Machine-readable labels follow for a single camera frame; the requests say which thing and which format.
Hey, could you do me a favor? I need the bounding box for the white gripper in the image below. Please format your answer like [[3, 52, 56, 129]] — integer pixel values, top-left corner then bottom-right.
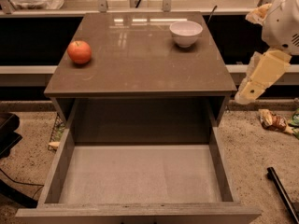
[[235, 0, 299, 105]]

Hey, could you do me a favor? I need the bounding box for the red apple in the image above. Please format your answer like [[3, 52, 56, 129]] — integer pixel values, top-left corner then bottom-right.
[[67, 40, 92, 64]]

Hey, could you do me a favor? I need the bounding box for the grey drawer cabinet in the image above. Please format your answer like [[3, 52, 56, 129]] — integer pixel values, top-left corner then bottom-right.
[[45, 12, 235, 145]]

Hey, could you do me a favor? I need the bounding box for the open grey top drawer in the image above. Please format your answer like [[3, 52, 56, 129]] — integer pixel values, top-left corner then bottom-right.
[[17, 97, 261, 224]]

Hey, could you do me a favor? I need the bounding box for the white ceramic bowl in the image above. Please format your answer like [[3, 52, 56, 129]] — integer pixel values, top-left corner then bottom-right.
[[169, 21, 203, 48]]

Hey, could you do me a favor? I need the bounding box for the brown snack packet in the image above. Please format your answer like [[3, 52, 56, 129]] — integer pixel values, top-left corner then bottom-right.
[[259, 109, 294, 134]]

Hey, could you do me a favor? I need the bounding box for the green snack packet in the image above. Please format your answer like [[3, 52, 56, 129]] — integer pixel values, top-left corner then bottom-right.
[[288, 108, 299, 139]]

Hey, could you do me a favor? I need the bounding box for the black bar on floor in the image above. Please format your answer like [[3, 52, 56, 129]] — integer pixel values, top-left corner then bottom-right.
[[267, 167, 299, 224]]

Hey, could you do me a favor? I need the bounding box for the black equipment base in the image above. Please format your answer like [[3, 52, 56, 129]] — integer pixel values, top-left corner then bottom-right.
[[0, 112, 39, 209]]

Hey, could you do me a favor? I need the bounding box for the wire basket with items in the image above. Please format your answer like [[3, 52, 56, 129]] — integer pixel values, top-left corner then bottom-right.
[[48, 115, 65, 150]]

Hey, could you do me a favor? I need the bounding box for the black cable on floor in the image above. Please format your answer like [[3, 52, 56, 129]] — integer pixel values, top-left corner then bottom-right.
[[0, 168, 45, 200]]

